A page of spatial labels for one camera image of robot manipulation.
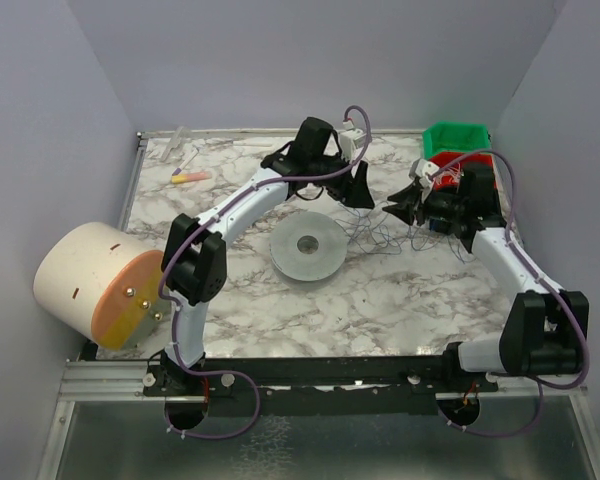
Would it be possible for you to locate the clear plastic T piece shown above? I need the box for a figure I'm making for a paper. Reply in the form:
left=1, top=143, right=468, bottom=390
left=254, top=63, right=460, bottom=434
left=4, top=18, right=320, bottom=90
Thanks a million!
left=161, top=126, right=188, bottom=162

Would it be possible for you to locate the black storage bin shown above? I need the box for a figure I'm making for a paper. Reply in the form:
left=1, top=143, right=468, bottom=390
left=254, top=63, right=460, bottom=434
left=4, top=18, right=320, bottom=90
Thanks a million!
left=429, top=217, right=454, bottom=236

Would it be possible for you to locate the green storage bin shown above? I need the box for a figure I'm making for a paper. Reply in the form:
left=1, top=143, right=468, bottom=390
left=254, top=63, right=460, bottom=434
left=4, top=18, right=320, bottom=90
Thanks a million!
left=422, top=122, right=491, bottom=159

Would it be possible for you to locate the white cable bundle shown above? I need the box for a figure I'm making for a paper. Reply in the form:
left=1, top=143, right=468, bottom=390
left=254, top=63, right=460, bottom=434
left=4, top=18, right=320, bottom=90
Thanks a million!
left=432, top=162, right=469, bottom=184

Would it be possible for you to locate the red storage bin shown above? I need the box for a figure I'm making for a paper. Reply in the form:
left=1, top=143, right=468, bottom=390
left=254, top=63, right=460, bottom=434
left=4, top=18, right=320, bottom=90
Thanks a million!
left=429, top=151, right=493, bottom=191

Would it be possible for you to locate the pink yellow highlighter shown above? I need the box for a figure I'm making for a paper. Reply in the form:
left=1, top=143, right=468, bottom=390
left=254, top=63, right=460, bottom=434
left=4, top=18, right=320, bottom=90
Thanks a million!
left=171, top=172, right=211, bottom=184

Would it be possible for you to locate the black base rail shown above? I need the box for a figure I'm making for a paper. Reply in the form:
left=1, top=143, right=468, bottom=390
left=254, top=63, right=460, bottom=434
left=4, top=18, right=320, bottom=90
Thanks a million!
left=143, top=353, right=498, bottom=417

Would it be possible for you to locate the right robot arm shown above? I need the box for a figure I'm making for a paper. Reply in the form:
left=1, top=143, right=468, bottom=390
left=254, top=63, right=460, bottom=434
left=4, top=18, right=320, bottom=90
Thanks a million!
left=385, top=159, right=589, bottom=377

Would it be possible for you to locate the white perforated cable spool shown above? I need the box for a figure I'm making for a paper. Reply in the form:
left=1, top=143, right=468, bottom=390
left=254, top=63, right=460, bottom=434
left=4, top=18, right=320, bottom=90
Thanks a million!
left=269, top=211, right=348, bottom=283

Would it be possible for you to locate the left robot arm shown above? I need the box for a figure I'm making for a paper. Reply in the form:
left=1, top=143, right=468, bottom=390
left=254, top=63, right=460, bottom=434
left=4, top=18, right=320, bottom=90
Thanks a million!
left=158, top=117, right=374, bottom=371

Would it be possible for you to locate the white purple pen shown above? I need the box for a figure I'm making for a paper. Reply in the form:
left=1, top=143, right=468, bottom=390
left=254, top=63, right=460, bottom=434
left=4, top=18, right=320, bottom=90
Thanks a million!
left=172, top=151, right=198, bottom=176

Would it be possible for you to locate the beige cylinder with orange disc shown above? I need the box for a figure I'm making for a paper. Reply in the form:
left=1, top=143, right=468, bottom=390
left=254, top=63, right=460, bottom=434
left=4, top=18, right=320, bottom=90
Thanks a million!
left=33, top=222, right=171, bottom=351

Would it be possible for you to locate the thin blue cable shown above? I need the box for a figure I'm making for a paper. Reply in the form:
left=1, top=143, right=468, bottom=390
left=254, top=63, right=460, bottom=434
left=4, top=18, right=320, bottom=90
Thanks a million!
left=342, top=202, right=481, bottom=264

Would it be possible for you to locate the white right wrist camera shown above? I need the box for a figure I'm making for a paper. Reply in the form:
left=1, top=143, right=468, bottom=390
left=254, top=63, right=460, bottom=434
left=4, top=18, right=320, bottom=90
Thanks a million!
left=409, top=158, right=439, bottom=191

